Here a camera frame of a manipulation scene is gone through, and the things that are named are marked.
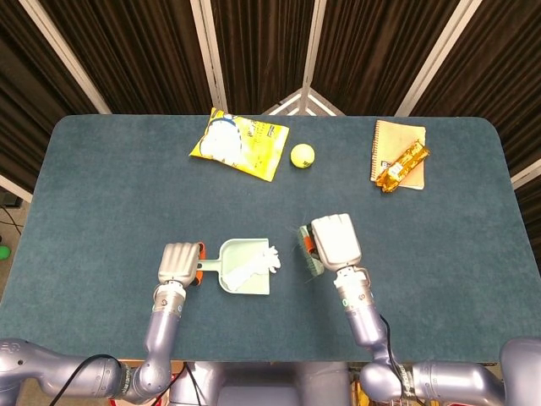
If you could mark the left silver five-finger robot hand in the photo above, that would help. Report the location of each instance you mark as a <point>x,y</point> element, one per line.
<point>179,262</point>

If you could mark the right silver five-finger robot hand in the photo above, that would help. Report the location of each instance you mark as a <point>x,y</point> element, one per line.
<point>336,241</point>

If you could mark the mint green hand broom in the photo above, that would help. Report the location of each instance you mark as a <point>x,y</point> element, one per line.
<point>313,264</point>

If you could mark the white paper tissue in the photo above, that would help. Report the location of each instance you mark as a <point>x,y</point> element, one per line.
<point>271,259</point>

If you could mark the white paper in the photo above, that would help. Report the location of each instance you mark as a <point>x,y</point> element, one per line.
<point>245,275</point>

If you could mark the mint green plastic dustpan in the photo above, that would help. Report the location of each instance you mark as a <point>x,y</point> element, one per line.
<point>249,283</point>

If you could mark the yellow tennis ball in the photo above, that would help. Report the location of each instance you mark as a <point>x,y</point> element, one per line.
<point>302,156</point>

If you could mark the gold foil snack pack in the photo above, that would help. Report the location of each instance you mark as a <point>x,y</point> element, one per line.
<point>401,167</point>

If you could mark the tan spiral notebook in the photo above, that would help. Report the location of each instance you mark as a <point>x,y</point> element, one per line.
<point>393,139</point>

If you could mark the yellow snack bag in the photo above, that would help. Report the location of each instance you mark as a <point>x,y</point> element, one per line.
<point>253,148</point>

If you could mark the lilac robot torso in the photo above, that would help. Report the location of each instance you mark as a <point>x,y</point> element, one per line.
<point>262,387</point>

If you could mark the brown curtain screen panel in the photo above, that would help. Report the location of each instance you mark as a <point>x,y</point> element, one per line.
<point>507,84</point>
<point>139,55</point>
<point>262,51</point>
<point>25,84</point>
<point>372,55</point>

